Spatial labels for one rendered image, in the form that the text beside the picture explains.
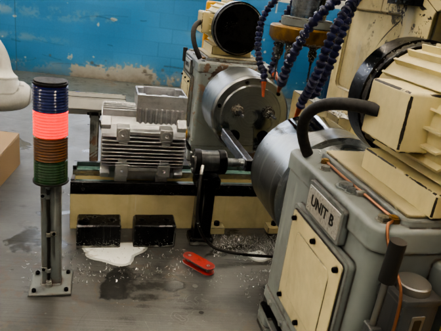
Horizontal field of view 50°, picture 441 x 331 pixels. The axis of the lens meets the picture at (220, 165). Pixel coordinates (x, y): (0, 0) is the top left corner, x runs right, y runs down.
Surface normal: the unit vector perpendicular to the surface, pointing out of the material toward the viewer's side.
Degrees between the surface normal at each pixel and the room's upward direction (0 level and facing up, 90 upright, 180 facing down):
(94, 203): 90
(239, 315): 0
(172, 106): 90
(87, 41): 90
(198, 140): 90
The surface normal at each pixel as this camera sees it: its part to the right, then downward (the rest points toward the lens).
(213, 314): 0.12, -0.93
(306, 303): -0.97, -0.03
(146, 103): 0.22, 0.37
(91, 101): 0.26, -0.10
